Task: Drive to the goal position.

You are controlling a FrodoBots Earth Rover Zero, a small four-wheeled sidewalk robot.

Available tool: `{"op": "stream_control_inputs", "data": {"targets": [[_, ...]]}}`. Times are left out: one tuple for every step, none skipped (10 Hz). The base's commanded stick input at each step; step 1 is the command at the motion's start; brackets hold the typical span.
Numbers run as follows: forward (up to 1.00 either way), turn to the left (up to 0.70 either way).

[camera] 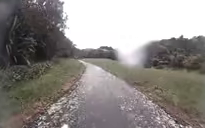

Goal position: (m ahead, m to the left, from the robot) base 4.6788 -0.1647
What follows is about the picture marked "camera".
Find dark wet asphalt path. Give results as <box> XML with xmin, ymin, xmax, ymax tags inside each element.
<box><xmin>29</xmin><ymin>59</ymin><xmax>188</xmax><ymax>128</ymax></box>

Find grass verge with kerb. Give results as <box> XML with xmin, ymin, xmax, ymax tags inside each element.
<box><xmin>0</xmin><ymin>57</ymin><xmax>88</xmax><ymax>128</ymax></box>

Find green grass field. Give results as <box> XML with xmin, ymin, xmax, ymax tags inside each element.
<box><xmin>83</xmin><ymin>57</ymin><xmax>205</xmax><ymax>128</ymax></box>

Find low leafy bushes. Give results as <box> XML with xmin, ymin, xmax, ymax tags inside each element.
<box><xmin>3</xmin><ymin>61</ymin><xmax>54</xmax><ymax>83</ymax></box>

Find wooded hillside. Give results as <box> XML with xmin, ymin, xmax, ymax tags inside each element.
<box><xmin>77</xmin><ymin>34</ymin><xmax>205</xmax><ymax>75</ymax></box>

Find dense dark wood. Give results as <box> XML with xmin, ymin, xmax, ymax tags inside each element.
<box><xmin>0</xmin><ymin>0</ymin><xmax>79</xmax><ymax>69</ymax></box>

